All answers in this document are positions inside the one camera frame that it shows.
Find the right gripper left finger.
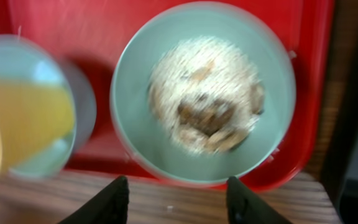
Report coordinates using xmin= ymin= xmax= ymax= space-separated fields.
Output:
xmin=59 ymin=175 xmax=129 ymax=224

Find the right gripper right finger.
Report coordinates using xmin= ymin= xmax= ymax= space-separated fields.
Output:
xmin=226 ymin=176 xmax=291 ymax=224

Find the green bowl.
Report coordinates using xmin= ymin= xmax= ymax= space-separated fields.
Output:
xmin=110 ymin=1 xmax=298 ymax=187

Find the leftover rice and food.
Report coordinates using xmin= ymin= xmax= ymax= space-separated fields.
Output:
xmin=149 ymin=36 xmax=265 ymax=154

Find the yellow plastic cup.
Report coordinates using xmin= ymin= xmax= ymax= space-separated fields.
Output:
xmin=0 ymin=81 xmax=75 ymax=173

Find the small light blue saucer bowl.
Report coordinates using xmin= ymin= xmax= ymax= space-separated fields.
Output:
xmin=0 ymin=35 xmax=97 ymax=179

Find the red plastic serving tray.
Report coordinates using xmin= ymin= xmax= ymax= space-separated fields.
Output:
xmin=0 ymin=0 xmax=334 ymax=192

